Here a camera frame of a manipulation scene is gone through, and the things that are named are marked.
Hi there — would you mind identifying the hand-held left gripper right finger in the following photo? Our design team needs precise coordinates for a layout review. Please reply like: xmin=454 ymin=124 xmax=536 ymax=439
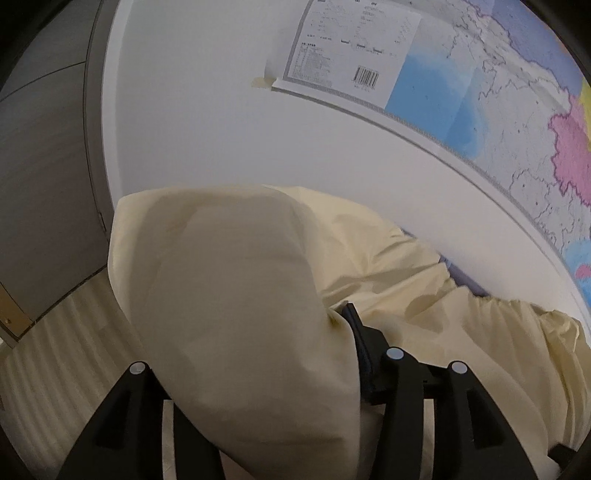
xmin=342 ymin=302 xmax=539 ymax=480

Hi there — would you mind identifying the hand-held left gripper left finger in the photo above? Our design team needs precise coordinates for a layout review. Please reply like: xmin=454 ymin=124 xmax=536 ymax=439
xmin=55 ymin=361 xmax=227 ymax=480

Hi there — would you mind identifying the cream jacket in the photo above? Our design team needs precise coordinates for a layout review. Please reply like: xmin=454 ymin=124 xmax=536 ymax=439
xmin=106 ymin=184 xmax=591 ymax=480

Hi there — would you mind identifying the white striped bed sheet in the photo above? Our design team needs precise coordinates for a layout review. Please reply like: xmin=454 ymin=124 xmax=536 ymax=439
xmin=0 ymin=268 xmax=259 ymax=480

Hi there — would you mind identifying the light wooden panel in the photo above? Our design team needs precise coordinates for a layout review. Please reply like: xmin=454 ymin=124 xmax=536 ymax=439
xmin=0 ymin=277 xmax=36 ymax=345

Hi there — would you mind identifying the grey wood wardrobe panel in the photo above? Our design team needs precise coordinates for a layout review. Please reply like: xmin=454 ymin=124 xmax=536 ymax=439
xmin=0 ymin=0 xmax=117 ymax=343

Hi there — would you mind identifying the wall map poster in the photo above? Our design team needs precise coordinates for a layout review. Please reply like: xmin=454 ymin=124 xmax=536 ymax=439
xmin=270 ymin=0 xmax=591 ymax=306

